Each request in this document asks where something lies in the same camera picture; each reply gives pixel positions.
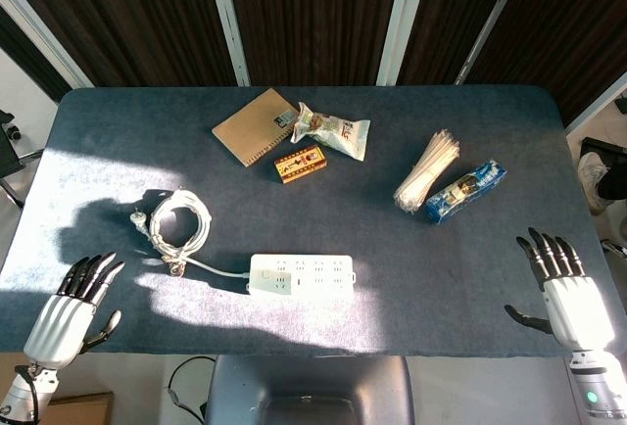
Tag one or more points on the blue felt table cover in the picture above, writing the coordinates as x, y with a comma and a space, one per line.
343, 219

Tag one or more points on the dark slatted partition panel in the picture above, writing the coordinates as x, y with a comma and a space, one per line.
24, 62
578, 28
313, 14
147, 14
450, 14

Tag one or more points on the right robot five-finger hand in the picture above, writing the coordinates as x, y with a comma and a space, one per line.
575, 307

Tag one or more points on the brown cardboard box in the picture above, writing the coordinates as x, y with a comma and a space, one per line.
81, 410

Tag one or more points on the brown spiral notebook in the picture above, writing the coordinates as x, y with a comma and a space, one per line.
250, 126

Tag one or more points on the small red yellow box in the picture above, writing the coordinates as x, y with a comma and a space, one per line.
300, 164

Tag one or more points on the white power strip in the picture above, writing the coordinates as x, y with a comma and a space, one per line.
321, 275

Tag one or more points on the blue cookie package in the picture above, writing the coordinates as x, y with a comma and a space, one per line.
460, 192

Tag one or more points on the dark trouser leg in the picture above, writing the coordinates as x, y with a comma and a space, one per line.
614, 182

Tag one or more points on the white snack bag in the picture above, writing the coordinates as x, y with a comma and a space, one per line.
338, 133

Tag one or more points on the bundle of wrapped chopsticks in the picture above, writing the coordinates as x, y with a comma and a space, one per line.
431, 170

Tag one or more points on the white sneaker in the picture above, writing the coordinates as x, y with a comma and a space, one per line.
590, 175

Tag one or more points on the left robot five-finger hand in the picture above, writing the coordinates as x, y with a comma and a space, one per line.
61, 322

